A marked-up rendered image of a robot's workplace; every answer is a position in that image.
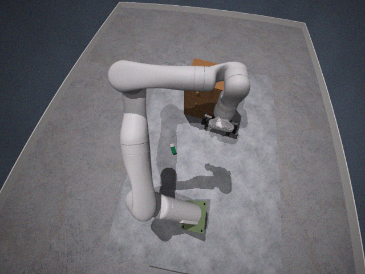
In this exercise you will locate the brown wooden chest of drawers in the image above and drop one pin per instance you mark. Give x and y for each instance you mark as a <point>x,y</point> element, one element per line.
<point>218,86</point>

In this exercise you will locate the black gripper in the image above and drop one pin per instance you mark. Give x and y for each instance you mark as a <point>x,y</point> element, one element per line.
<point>205,121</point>

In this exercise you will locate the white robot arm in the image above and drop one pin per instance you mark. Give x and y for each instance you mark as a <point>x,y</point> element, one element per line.
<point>132,79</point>

